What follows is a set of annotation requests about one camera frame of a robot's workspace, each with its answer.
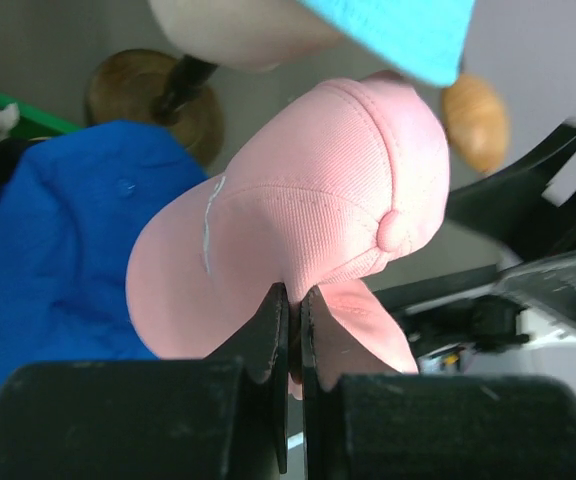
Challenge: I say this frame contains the blue baseball cap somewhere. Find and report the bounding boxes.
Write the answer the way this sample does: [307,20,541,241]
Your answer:
[0,121,205,387]

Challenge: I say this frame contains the light wooden hat stand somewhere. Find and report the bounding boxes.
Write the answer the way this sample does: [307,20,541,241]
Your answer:
[441,73,510,175]

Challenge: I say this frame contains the cyan bucket hat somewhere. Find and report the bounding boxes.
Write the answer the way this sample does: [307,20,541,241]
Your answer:
[302,0,475,88]

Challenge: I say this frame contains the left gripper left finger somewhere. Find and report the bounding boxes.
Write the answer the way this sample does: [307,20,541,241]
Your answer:
[202,284,289,474]

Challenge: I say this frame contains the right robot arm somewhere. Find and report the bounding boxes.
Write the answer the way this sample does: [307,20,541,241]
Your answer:
[446,122,576,261]

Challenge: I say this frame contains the cream mannequin head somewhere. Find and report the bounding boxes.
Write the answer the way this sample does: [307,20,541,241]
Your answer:
[149,0,342,71]

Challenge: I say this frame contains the green plastic tray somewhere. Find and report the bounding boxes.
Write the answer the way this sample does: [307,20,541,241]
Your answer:
[0,92,81,139]

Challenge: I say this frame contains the pink baseball cap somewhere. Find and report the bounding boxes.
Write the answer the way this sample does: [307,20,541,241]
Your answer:
[126,72,450,373]

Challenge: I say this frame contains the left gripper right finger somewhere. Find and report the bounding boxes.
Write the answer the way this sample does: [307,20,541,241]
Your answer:
[300,288,338,479]

